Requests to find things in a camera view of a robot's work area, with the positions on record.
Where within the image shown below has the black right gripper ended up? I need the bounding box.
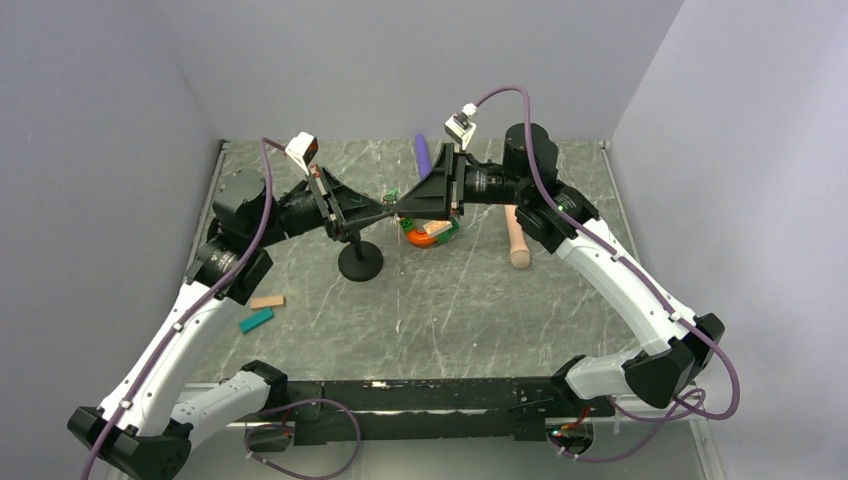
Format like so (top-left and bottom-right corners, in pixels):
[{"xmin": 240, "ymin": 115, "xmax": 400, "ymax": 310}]
[{"xmin": 394, "ymin": 142, "xmax": 529, "ymax": 220}]

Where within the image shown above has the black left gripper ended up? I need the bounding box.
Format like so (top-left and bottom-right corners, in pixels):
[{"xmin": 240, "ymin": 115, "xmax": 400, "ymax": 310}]
[{"xmin": 252, "ymin": 164, "xmax": 394, "ymax": 248}]

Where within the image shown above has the green plastic key tag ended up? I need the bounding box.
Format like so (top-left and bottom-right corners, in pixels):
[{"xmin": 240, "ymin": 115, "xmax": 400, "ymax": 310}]
[{"xmin": 383, "ymin": 189, "xmax": 399, "ymax": 204}]

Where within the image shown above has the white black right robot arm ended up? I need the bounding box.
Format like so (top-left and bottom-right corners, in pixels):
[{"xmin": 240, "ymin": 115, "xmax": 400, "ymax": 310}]
[{"xmin": 391, "ymin": 124, "xmax": 725, "ymax": 416}]

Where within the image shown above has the purple cylinder toy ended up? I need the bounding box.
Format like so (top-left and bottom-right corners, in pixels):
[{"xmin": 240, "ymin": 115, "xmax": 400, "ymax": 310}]
[{"xmin": 414, "ymin": 134, "xmax": 432, "ymax": 179}]

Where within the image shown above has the gold microphone on black stand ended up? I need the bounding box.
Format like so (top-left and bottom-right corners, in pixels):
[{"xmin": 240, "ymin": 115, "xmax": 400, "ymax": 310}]
[{"xmin": 337, "ymin": 232, "xmax": 384, "ymax": 282}]

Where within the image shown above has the beige wooden pestle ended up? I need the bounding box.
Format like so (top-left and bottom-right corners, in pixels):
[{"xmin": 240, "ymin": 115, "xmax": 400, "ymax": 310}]
[{"xmin": 504, "ymin": 205, "xmax": 531, "ymax": 269}]

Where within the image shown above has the tan wooden block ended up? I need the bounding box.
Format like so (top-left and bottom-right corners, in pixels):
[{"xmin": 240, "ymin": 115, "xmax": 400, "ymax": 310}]
[{"xmin": 249, "ymin": 295, "xmax": 286, "ymax": 311}]

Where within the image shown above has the teal wooden block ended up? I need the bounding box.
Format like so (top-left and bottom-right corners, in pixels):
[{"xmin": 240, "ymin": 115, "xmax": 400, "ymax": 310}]
[{"xmin": 238, "ymin": 308, "xmax": 274, "ymax": 334}]

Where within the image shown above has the colourful toy block ring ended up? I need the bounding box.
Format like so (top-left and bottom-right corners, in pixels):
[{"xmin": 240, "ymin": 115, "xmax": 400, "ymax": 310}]
[{"xmin": 398, "ymin": 217, "xmax": 461, "ymax": 249}]

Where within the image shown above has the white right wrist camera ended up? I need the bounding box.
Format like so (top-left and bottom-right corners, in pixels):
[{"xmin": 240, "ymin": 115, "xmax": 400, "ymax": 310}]
[{"xmin": 444, "ymin": 103, "xmax": 478, "ymax": 153}]

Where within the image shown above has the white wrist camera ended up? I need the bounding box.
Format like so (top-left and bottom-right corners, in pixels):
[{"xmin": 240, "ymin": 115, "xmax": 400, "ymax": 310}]
[
  {"xmin": 444, "ymin": 103, "xmax": 478, "ymax": 153},
  {"xmin": 284, "ymin": 131, "xmax": 319, "ymax": 176}
]

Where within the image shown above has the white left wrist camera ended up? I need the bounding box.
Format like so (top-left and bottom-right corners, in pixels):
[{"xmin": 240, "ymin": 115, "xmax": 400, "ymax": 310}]
[{"xmin": 284, "ymin": 131, "xmax": 319, "ymax": 176}]

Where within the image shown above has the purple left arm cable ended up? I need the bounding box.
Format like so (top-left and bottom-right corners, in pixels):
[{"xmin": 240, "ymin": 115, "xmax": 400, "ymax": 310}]
[{"xmin": 78, "ymin": 137, "xmax": 289, "ymax": 480}]

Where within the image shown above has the black table front rail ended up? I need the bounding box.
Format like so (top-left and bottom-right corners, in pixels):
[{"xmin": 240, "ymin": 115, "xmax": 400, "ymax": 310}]
[{"xmin": 218, "ymin": 377, "xmax": 617, "ymax": 446}]

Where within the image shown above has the aluminium frame rail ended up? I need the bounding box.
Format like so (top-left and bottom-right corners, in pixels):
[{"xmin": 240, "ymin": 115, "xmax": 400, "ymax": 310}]
[{"xmin": 105, "ymin": 377, "xmax": 707, "ymax": 465}]

